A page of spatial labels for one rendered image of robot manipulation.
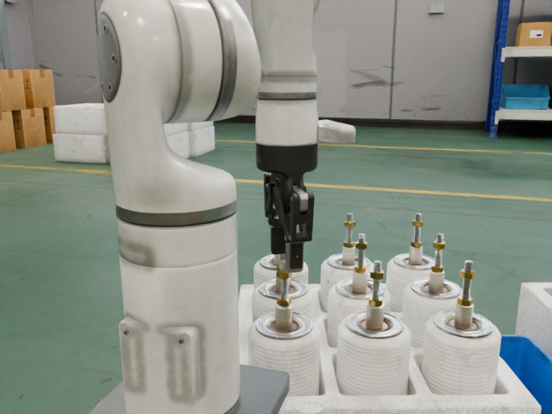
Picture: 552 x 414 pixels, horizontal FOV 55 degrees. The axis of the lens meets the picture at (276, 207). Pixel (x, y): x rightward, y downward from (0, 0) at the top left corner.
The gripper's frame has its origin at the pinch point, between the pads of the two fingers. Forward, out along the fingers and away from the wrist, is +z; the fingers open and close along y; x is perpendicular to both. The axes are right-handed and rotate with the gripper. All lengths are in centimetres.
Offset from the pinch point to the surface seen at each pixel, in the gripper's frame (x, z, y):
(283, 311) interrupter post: -0.6, 7.6, 1.1
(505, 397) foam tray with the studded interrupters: 25.1, 17.3, 12.7
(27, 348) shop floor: -42, 35, -52
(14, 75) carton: -98, -19, -382
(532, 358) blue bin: 46, 26, -6
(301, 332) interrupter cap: 1.2, 10.0, 2.8
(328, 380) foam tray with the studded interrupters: 4.9, 17.3, 3.3
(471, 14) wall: 318, -77, -419
